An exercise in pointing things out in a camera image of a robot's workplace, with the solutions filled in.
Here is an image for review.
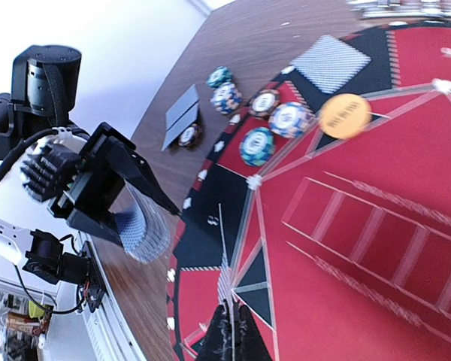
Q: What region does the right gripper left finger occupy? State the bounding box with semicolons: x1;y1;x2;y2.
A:
197;304;235;361

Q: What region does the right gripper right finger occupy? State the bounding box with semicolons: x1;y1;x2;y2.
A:
234;304;272;361

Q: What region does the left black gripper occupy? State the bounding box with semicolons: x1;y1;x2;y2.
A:
50;123;180;247

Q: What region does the single card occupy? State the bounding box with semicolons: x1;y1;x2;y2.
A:
218;203;236;360

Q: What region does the blue checkered card deck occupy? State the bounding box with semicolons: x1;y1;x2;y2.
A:
114;184;171;264

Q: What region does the light blue 10 chip stack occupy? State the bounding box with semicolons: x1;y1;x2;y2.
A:
210;82;243;115

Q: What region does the teal chip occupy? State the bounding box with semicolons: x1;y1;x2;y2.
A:
239;127;275;167

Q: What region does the dark blue green chip stack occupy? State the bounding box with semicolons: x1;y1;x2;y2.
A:
206;65;233;89

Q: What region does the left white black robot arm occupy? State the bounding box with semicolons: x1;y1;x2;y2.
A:
0;45;180;264

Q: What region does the red black chip stack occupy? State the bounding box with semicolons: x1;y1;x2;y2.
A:
178;123;202;149

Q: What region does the round red black poker mat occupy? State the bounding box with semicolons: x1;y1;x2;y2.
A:
168;20;451;360

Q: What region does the chip on seat five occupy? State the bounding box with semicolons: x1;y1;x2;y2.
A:
268;102;315;138

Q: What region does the yellow big blind button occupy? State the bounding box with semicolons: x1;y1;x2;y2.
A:
319;93;372;140

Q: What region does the aluminium poker case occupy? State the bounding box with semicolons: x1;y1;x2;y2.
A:
346;0;451;20

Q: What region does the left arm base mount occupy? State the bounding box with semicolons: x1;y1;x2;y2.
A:
23;229;106;313

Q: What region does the aluminium front rail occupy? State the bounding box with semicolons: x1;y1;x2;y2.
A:
77;232;147;361

